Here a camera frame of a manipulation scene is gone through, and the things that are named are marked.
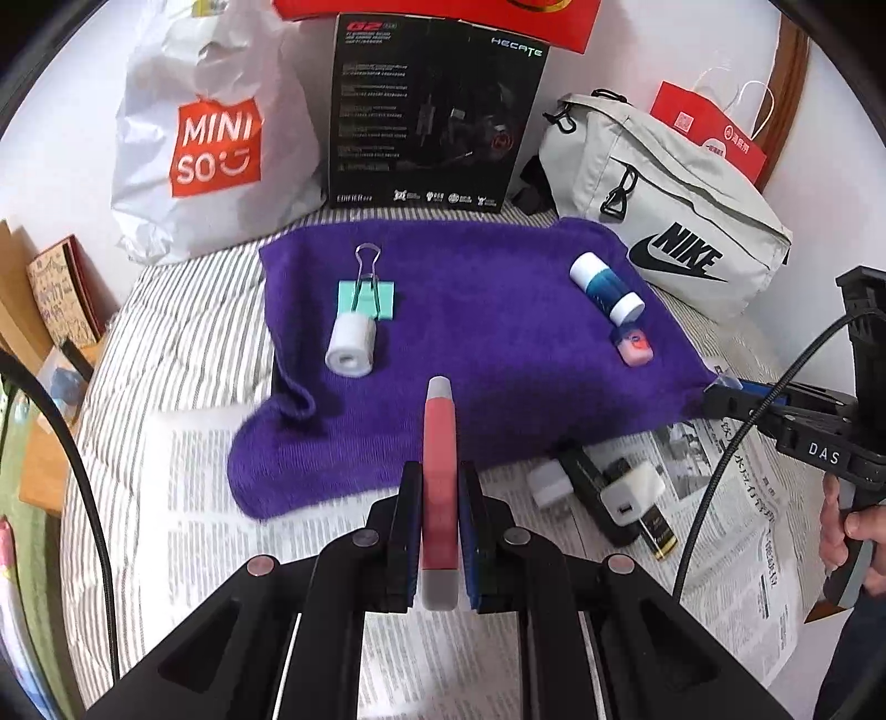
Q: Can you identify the white USB adapter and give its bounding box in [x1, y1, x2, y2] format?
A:
[527, 459, 574, 510]

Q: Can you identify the pink utility knife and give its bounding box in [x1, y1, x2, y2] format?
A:
[419, 375, 460, 612]

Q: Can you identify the black rectangular lighter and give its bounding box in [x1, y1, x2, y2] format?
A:
[550, 436, 640, 548]

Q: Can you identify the clear plastic cap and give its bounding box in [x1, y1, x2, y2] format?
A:
[713, 372, 743, 390]

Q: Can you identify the white charger plug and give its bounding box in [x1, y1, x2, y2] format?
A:
[601, 460, 665, 527]

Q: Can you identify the black gold slim box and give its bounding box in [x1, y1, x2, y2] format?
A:
[637, 506, 677, 561]

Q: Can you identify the white tape roll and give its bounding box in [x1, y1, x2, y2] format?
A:
[324, 312, 377, 378]

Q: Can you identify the pink Vaseline jar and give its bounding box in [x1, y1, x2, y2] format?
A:
[611, 324, 655, 368]

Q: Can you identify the teal binder clip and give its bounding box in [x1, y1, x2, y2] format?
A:
[336, 243, 395, 321]

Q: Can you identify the blue and white bottle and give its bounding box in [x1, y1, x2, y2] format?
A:
[569, 252, 646, 327]

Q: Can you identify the right hand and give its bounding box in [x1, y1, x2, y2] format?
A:
[818, 474, 886, 595]

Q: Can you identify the newspaper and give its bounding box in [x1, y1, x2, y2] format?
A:
[165, 348, 805, 720]

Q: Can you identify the purple towel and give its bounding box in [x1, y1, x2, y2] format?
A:
[226, 219, 713, 519]

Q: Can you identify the white Nike bag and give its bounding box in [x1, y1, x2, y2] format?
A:
[526, 89, 793, 322]

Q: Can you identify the red paper bag right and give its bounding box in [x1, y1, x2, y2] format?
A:
[650, 81, 767, 183]

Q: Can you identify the brown decorated book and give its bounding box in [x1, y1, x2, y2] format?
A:
[25, 235, 104, 348]

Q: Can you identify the black Hecate headset box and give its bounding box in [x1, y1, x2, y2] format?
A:
[327, 13, 548, 213]

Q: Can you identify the white Miniso plastic bag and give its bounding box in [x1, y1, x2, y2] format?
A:
[111, 2, 324, 265]

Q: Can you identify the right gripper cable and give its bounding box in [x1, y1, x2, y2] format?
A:
[669, 310, 886, 603]

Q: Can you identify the black cable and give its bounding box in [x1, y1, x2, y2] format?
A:
[0, 348, 123, 687]

